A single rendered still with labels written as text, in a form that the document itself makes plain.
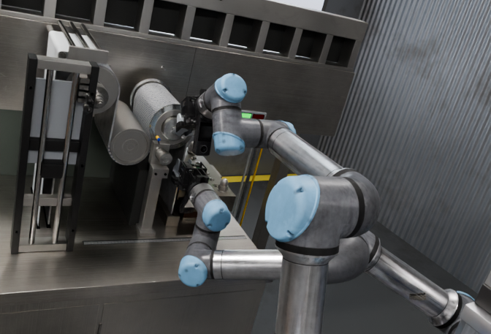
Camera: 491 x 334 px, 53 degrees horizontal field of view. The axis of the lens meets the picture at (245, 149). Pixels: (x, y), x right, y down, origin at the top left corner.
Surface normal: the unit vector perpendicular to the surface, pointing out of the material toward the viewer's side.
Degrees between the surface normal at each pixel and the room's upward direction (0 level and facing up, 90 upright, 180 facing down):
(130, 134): 90
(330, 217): 71
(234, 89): 50
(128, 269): 0
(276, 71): 90
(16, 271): 0
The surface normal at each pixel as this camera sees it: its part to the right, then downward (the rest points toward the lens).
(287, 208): -0.86, -0.18
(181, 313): 0.42, 0.41
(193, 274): -0.11, 0.33
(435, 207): -0.81, 0.00
